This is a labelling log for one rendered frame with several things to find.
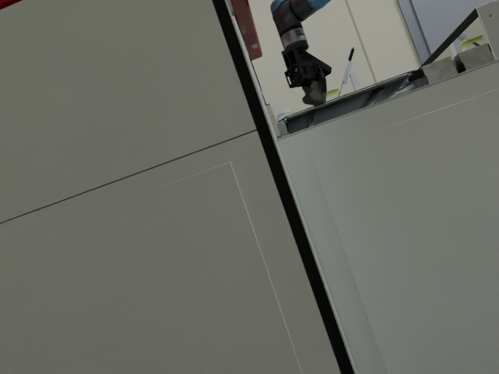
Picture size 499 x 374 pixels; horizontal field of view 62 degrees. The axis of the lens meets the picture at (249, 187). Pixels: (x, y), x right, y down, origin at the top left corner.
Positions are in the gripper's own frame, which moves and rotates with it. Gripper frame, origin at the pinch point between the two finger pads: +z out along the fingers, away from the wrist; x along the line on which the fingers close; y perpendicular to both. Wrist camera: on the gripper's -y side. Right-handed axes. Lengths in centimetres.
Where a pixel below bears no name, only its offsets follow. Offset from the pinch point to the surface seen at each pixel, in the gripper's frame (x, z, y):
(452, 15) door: -37, -52, -179
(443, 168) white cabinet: 36.3, 27.6, 10.4
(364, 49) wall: -82, -56, -147
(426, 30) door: -49, -50, -168
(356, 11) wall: -79, -82, -149
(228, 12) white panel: 30, -13, 48
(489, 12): 46.9, -2.4, -11.4
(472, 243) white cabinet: 36, 45, 10
